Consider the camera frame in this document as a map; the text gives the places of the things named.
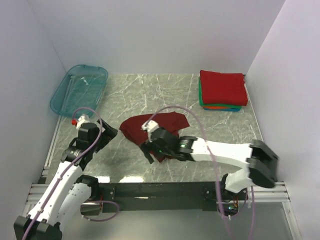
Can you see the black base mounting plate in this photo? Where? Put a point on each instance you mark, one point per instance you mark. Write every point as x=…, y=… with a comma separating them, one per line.
x=143, y=196

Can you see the dark red t-shirt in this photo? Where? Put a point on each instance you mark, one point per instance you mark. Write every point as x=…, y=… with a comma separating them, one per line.
x=131, y=128

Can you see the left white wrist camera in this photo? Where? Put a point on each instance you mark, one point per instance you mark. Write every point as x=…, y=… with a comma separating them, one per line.
x=83, y=119

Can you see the folded blue t-shirt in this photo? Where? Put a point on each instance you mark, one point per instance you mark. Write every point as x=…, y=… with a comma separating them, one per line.
x=223, y=109

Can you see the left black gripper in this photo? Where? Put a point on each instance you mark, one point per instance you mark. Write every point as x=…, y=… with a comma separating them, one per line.
x=109, y=134

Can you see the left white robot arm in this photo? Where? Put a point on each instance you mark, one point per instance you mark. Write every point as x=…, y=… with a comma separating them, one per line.
x=69, y=188

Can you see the aluminium frame rail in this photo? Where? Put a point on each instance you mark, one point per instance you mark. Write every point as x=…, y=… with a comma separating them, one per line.
x=278, y=194

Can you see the folded orange t-shirt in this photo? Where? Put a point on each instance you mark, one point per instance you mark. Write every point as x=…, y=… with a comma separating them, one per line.
x=218, y=107

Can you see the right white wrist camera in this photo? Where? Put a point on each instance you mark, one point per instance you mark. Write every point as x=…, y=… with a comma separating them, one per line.
x=149, y=126

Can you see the folded red t-shirt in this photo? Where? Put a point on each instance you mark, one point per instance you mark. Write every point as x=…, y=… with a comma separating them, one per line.
x=223, y=88

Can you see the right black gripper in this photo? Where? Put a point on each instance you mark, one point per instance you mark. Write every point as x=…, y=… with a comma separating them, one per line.
x=146, y=149

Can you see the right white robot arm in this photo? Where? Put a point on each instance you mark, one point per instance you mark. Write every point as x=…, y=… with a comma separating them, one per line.
x=257, y=163

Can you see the blue transparent plastic bin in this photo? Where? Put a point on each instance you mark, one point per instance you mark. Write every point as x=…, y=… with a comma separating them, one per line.
x=82, y=86

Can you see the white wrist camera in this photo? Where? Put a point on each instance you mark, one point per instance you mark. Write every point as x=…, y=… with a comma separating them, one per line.
x=149, y=126
x=83, y=119

